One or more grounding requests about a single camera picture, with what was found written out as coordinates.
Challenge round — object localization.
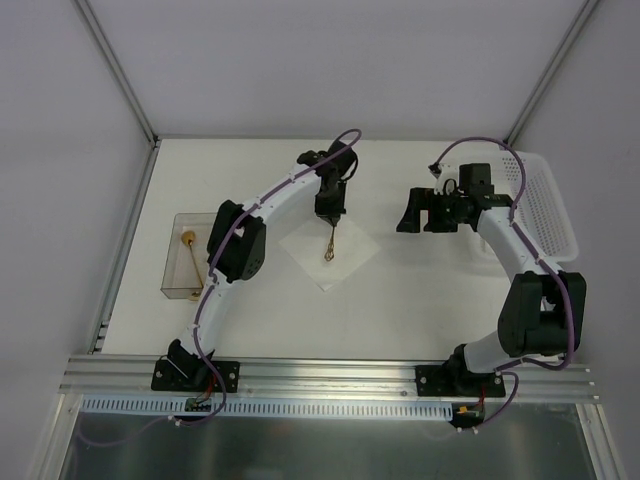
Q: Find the white perforated plastic basket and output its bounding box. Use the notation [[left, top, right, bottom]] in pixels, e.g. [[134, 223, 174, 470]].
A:
[[489, 151, 579, 263]]

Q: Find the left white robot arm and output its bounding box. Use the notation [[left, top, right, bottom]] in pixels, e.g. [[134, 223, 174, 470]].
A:
[[151, 140, 358, 392]]

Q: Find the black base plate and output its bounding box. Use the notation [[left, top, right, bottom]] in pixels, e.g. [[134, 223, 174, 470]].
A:
[[415, 365, 506, 398], [150, 357, 240, 393]]

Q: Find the gold fork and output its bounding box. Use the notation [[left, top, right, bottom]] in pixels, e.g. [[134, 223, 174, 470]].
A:
[[323, 225, 336, 262]]

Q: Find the clear plastic utensil tray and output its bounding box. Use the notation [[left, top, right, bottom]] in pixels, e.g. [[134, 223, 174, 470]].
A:
[[161, 212, 216, 300]]

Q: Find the white paper napkin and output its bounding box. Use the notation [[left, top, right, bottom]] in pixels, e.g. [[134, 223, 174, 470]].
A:
[[280, 216, 380, 292]]

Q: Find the aluminium mounting rail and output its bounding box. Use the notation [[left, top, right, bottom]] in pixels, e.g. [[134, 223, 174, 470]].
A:
[[58, 355, 601, 404]]

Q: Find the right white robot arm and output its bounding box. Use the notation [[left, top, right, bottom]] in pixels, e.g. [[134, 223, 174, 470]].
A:
[[396, 187, 586, 398]]

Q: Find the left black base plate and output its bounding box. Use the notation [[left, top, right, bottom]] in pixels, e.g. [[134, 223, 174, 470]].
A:
[[150, 357, 240, 393]]

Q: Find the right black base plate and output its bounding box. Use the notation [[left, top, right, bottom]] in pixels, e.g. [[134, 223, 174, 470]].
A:
[[415, 365, 506, 398]]

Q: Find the white slotted cable duct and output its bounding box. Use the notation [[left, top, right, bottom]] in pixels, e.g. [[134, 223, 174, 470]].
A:
[[80, 395, 453, 422]]

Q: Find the gold spoon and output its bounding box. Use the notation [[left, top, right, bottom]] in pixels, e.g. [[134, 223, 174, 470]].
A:
[[181, 230, 204, 302]]

